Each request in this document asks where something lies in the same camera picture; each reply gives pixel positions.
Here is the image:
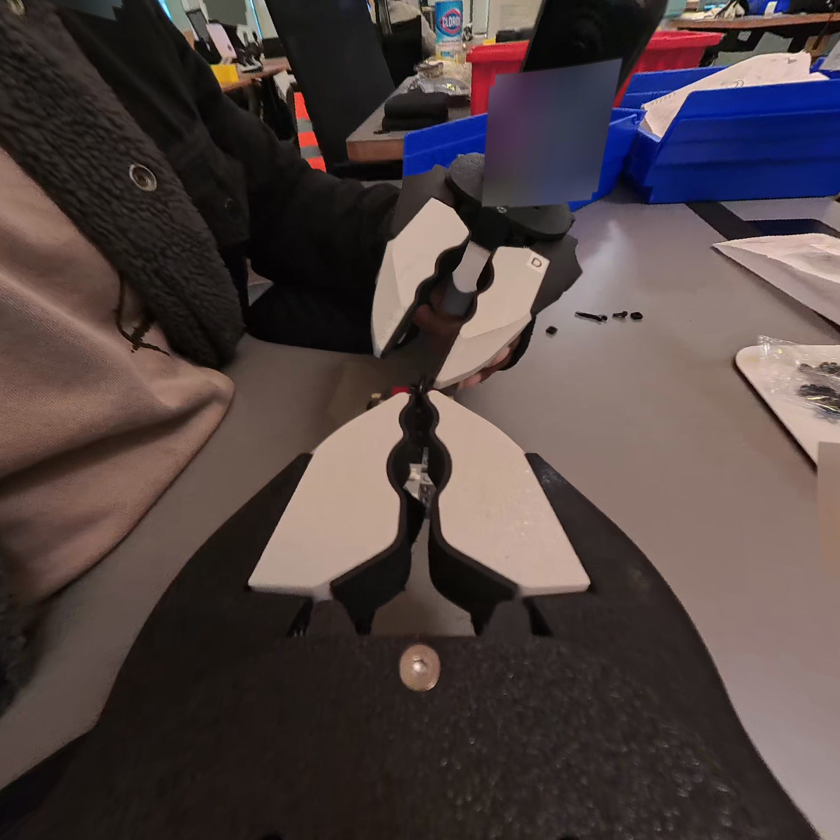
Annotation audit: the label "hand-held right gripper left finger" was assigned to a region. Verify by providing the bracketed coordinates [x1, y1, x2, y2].
[248, 390, 427, 635]

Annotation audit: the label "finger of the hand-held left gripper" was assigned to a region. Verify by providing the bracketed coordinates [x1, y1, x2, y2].
[369, 197, 473, 360]
[433, 246, 551, 390]

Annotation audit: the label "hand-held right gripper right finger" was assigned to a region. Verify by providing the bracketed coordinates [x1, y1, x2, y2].
[425, 390, 592, 635]

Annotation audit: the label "toy brick car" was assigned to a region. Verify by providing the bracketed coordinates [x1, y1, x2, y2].
[364, 386, 439, 509]

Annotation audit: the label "person's left forearm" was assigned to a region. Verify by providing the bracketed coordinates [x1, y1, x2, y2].
[223, 98, 403, 355]

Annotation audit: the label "grey desk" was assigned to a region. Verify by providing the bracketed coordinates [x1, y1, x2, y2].
[0, 193, 840, 840]

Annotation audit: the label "person's left hand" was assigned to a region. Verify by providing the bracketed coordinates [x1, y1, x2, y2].
[453, 308, 538, 391]

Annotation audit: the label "wooden table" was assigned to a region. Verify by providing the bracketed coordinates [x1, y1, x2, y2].
[663, 0, 840, 34]
[346, 75, 473, 165]

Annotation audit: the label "red plastic bin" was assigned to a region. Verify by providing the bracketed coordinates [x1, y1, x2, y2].
[467, 29, 723, 118]

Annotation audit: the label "black zip pouch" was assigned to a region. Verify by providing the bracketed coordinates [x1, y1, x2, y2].
[382, 91, 454, 132]

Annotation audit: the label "orange reflective vest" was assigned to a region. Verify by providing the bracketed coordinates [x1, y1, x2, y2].
[292, 92, 327, 173]

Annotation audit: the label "clear plastic bags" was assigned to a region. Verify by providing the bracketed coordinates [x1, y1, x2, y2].
[415, 56, 471, 94]

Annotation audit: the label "disinfectant wipes canister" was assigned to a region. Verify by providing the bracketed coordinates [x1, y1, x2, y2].
[435, 0, 468, 63]

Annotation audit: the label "white paper sheets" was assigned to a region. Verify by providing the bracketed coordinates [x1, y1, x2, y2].
[640, 52, 831, 139]

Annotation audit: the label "beige sweatshirt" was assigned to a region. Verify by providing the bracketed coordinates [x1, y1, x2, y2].
[0, 147, 236, 608]

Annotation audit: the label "white instruction paper sheet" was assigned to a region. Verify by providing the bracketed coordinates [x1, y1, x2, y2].
[712, 233, 840, 326]

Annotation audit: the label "black fleece jacket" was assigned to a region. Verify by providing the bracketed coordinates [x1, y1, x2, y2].
[0, 0, 247, 370]

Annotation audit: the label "clear bag of black parts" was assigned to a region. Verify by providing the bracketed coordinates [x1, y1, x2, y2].
[755, 335, 840, 421]

